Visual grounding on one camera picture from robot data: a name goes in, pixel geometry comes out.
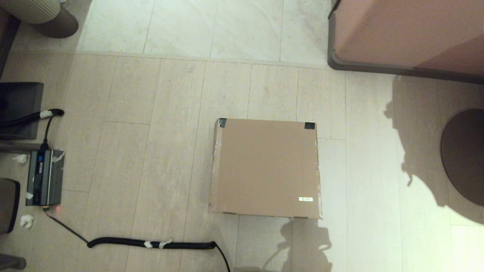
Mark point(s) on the brown cardboard shoe box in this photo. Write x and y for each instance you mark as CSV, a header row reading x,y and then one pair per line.
x,y
264,166

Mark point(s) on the dark padded seat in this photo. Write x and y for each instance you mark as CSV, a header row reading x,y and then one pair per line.
x,y
7,204

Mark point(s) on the grey power supply unit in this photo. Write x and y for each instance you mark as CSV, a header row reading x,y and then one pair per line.
x,y
43,177

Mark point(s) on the pink sofa with grey base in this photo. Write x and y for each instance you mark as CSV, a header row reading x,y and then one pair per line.
x,y
408,30

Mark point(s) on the grey-brown furniture foot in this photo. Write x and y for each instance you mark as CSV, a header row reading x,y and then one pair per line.
x,y
11,261

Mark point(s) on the dark grey square block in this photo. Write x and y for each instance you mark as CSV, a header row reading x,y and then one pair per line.
x,y
19,98

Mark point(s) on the crumpled white paper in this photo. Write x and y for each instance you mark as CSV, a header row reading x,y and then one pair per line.
x,y
20,158
26,221

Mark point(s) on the round brown table base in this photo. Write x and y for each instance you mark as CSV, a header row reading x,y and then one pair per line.
x,y
467,155

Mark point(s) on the striped beige round pouf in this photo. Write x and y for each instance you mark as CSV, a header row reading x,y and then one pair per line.
x,y
34,9

